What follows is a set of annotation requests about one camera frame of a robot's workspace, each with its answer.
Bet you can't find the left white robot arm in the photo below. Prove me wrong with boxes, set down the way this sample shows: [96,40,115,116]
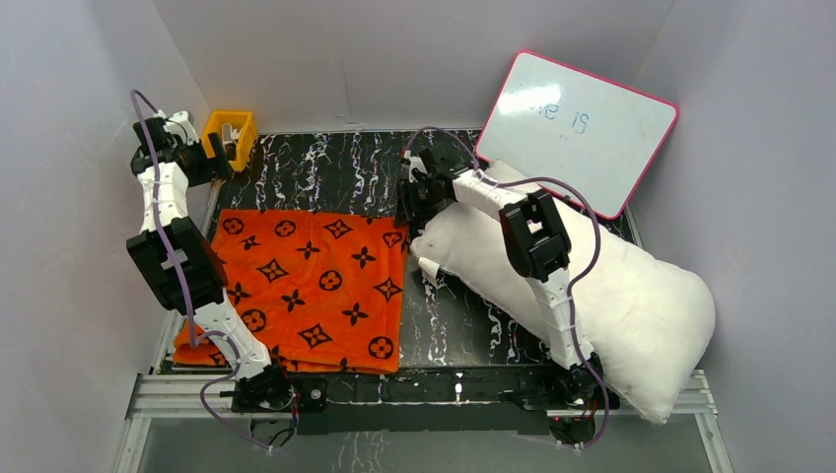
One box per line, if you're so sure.
[126,110,295,410]

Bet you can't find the white clips in bin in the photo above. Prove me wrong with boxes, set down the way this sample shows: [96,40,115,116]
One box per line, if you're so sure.
[221,122,241,161]

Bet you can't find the pink framed whiteboard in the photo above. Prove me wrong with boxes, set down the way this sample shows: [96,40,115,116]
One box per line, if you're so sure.
[474,50,679,220]

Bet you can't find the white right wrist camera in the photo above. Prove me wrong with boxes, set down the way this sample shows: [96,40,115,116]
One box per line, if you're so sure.
[401,151,427,182]

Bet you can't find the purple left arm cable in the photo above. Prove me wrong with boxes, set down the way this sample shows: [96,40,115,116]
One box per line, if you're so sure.
[129,88,276,451]

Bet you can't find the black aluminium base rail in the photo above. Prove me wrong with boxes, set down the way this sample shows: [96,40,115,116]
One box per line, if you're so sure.
[117,355,736,473]

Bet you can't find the orange patterned pillowcase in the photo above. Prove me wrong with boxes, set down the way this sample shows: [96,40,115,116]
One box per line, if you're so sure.
[211,209,409,374]

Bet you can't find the yellow plastic bin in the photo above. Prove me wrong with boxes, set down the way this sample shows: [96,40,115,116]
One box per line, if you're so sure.
[201,110,258,172]

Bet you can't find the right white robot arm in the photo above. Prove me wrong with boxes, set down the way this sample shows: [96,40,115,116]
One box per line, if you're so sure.
[396,146,603,408]

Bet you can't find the white pillow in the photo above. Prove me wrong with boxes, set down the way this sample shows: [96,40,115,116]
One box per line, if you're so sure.
[409,160,718,427]

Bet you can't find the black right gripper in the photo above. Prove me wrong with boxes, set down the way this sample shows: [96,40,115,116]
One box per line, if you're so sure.
[392,177,442,229]

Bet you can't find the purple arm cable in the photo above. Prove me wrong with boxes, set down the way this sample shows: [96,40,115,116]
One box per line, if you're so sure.
[403,126,612,451]
[129,88,276,451]

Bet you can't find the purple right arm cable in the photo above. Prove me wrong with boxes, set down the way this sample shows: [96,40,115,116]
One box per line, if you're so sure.
[403,126,612,451]

